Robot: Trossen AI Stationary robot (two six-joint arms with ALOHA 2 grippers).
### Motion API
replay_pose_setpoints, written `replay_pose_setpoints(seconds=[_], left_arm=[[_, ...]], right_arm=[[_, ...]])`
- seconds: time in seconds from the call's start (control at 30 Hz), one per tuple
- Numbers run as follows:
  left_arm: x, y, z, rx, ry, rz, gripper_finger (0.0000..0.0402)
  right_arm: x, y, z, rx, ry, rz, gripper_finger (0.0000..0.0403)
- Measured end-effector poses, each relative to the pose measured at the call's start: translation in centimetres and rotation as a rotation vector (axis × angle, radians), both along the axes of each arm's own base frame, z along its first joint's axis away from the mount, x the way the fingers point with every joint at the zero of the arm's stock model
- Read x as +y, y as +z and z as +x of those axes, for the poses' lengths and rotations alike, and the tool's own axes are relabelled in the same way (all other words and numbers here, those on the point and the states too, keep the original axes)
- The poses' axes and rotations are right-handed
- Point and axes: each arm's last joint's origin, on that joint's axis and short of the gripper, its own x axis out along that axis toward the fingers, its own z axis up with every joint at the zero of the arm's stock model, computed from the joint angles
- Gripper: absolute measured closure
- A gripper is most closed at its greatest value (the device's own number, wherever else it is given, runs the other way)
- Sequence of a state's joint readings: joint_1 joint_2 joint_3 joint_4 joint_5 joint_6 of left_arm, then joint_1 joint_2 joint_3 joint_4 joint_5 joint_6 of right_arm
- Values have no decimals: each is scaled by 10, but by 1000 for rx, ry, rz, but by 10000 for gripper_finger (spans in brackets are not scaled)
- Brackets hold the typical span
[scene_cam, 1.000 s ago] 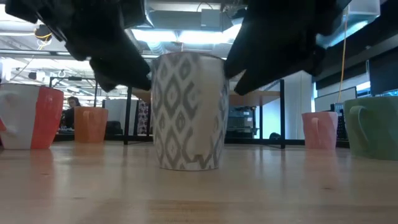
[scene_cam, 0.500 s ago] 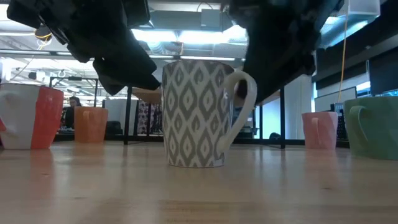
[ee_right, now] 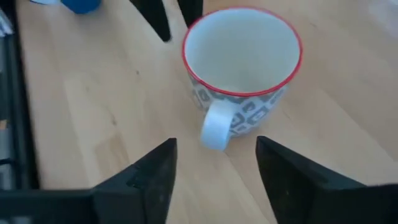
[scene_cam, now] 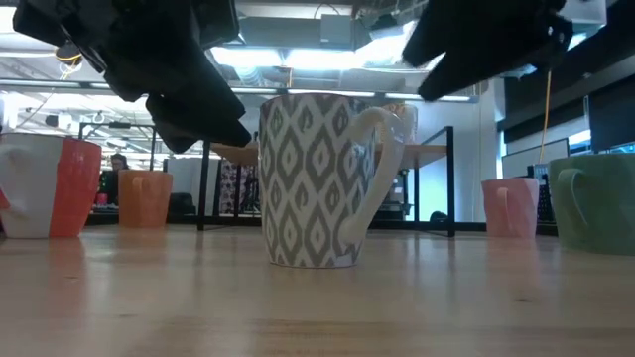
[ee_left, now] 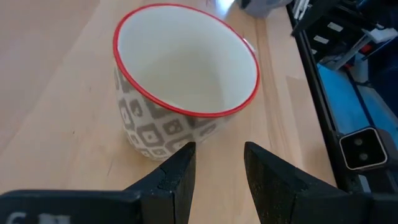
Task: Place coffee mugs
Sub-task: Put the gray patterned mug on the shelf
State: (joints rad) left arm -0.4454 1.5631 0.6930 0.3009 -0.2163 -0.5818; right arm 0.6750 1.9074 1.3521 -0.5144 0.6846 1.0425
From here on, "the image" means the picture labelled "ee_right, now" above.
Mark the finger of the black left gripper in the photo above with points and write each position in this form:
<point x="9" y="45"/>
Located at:
<point x="190" y="11"/>
<point x="154" y="17"/>

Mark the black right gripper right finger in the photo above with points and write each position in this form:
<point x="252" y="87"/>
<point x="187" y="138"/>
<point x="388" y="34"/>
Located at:
<point x="292" y="186"/>

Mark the blue mug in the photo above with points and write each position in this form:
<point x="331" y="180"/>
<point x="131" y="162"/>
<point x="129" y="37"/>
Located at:
<point x="81" y="5"/>

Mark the red-rimmed grey patterned mug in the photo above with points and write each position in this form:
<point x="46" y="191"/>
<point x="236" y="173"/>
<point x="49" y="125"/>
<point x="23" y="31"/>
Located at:
<point x="242" y="49"/>

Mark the black aluminium table frame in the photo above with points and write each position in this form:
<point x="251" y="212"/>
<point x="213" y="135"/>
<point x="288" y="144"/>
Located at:
<point x="26" y="140"/>

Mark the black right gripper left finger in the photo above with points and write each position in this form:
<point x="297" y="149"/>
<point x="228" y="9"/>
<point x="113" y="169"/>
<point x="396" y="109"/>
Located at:
<point x="146" y="186"/>

